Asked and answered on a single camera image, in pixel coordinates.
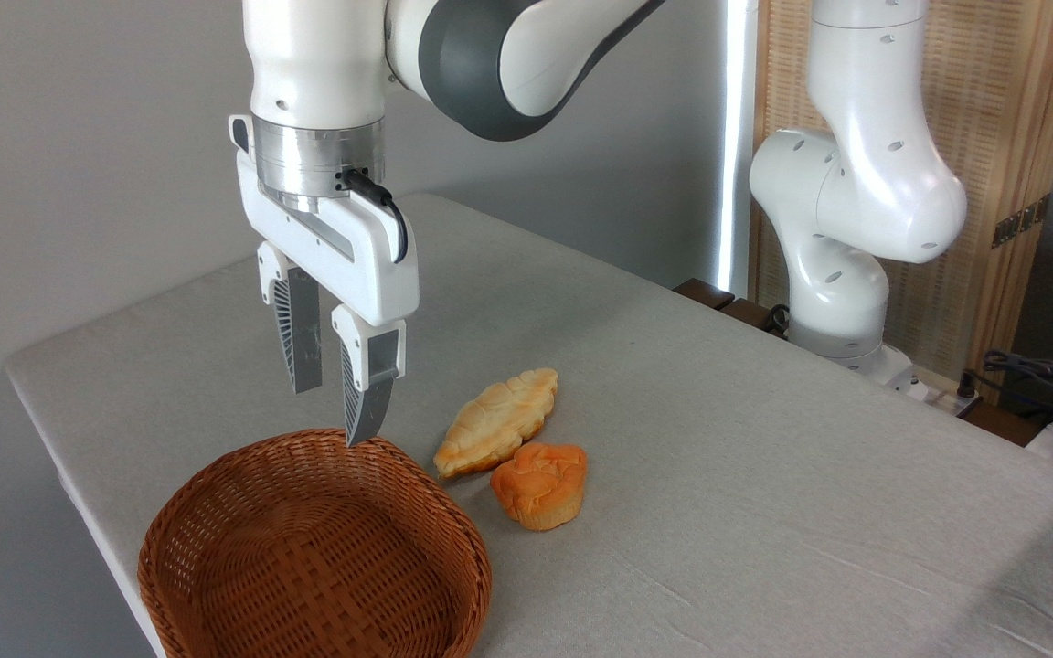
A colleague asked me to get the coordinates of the brown wicker basket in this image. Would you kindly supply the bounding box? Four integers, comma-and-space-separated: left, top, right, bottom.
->
137, 428, 494, 658

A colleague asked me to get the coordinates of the black cable bundle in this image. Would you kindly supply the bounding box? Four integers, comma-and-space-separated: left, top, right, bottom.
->
958, 349, 1053, 432

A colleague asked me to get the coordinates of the long pale croissant bread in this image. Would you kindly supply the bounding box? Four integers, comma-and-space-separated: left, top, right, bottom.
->
433, 367, 560, 481

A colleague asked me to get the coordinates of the dark metal screen hinge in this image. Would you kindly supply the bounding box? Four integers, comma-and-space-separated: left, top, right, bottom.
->
990, 193, 1052, 250

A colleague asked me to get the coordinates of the round orange bun bread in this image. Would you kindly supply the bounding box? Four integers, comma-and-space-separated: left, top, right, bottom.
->
489, 442, 590, 533

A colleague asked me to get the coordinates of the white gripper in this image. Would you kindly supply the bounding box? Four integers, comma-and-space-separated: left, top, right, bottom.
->
229, 114, 420, 449

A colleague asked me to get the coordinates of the dark brown wooden block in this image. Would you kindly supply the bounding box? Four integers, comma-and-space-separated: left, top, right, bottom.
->
673, 278, 788, 337

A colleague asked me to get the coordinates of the grey tablecloth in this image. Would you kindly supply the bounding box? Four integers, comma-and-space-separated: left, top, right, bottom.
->
4, 192, 1053, 658

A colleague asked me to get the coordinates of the wooden folding screen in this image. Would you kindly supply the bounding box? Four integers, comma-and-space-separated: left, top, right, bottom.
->
750, 0, 1053, 396

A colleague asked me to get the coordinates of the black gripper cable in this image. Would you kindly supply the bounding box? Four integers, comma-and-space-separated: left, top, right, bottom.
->
340, 167, 410, 265

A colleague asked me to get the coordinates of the shiny white vertical pole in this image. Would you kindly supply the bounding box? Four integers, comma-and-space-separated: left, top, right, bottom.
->
715, 0, 761, 299

